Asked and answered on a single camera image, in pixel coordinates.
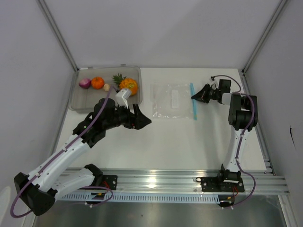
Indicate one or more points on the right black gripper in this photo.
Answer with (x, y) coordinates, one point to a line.
(201, 96)

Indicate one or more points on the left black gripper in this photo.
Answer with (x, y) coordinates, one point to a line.
(136, 121)

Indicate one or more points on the clear zip top bag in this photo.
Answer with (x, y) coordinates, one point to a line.
(172, 101)

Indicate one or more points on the orange toy pineapple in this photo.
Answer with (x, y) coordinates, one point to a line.
(125, 82)

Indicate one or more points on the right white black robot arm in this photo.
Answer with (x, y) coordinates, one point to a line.
(242, 117)

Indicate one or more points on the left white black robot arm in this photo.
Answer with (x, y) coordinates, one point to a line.
(42, 187)

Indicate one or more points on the beige garlic bulb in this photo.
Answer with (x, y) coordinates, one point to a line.
(106, 87)

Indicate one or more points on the small orange pumpkin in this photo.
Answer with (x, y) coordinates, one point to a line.
(97, 82)

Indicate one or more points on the clear grey plastic bin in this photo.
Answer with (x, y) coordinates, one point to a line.
(83, 100)

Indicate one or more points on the purple red onion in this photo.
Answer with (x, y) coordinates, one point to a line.
(85, 83)

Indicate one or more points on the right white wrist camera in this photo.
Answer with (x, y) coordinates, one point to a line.
(213, 83)

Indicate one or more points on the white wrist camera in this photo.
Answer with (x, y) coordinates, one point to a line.
(122, 97)
(213, 83)

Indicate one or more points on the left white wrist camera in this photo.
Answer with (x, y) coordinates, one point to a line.
(122, 97)

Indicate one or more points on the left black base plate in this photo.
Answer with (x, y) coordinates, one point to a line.
(108, 181)

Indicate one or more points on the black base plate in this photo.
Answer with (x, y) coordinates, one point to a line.
(216, 184)
(108, 181)

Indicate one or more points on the aluminium mounting rail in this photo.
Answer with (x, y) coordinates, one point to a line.
(183, 182)

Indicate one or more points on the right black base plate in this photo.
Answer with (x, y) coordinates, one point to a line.
(216, 184)

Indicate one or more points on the slotted white cable duct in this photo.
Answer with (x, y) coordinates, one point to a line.
(142, 197)

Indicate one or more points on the left aluminium frame post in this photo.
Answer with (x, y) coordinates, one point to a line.
(57, 33)

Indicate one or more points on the aluminium frame post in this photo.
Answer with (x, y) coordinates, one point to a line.
(57, 33)
(265, 34)

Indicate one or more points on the right aluminium frame post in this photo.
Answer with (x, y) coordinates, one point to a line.
(265, 34)

